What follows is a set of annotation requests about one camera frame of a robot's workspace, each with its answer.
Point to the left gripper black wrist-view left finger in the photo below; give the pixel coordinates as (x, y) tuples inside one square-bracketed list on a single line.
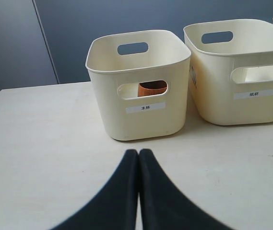
[(114, 207)]

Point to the left cream plastic bin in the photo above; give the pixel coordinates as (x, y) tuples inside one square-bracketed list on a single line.
[(118, 63)]

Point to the white paper cup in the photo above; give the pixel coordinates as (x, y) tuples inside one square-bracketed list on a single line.
[(259, 74)]

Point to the brown wooden cup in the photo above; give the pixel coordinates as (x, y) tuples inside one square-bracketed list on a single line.
[(152, 88)]

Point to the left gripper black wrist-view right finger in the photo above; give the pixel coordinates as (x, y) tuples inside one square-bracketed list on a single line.
[(163, 205)]

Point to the middle cream plastic bin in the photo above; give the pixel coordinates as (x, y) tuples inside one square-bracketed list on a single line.
[(221, 52)]

